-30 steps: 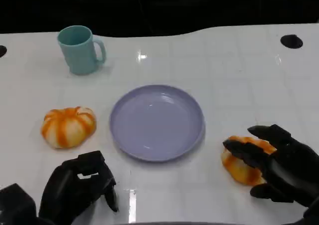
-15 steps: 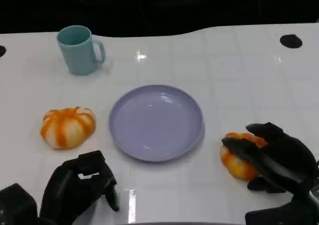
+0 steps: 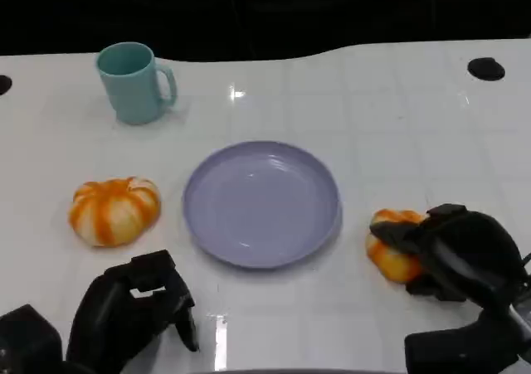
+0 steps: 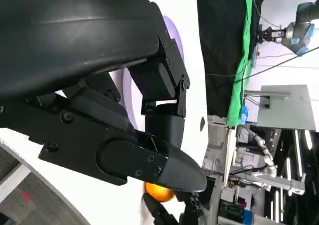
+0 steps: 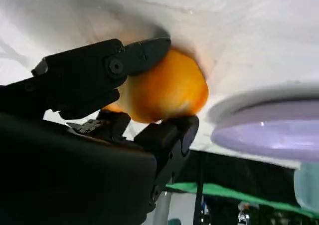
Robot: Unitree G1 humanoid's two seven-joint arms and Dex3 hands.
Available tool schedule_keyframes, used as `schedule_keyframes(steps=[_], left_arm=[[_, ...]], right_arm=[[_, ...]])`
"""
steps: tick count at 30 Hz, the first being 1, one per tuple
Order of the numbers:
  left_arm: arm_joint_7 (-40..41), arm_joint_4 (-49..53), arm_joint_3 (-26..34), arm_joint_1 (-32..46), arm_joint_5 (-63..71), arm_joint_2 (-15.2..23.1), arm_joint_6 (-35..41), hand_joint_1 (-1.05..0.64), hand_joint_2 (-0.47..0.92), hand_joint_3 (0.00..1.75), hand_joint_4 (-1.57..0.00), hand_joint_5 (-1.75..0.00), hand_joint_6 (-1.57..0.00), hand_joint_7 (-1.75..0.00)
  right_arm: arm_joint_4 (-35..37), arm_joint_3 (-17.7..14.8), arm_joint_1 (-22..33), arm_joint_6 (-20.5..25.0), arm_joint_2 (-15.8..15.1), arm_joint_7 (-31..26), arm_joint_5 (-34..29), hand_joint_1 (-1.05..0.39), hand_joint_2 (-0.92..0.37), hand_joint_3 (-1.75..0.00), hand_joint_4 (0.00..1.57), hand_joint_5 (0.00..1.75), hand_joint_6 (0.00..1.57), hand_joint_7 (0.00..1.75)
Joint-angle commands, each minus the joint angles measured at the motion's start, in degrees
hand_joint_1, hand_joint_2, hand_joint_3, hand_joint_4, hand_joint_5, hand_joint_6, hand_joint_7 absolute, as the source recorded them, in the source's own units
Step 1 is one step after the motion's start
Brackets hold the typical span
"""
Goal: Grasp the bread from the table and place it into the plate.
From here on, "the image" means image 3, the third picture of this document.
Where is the lilac plate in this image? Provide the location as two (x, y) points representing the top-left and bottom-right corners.
(182, 140), (343, 270)

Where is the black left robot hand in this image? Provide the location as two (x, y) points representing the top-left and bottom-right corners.
(66, 249), (199, 374)

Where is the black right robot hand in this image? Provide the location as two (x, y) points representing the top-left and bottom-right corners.
(369, 202), (528, 309)

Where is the pale green mug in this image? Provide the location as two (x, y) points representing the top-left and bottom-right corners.
(95, 41), (178, 126)

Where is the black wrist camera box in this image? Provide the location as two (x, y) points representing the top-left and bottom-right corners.
(0, 304), (63, 374)
(404, 322), (524, 374)

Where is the orange white toy bread roll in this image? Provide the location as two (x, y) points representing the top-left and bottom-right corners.
(67, 177), (162, 249)
(365, 208), (428, 284)

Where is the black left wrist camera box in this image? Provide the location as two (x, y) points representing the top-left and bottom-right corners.
(0, 304), (63, 374)

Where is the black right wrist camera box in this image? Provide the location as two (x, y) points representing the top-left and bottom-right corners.
(404, 322), (524, 374)

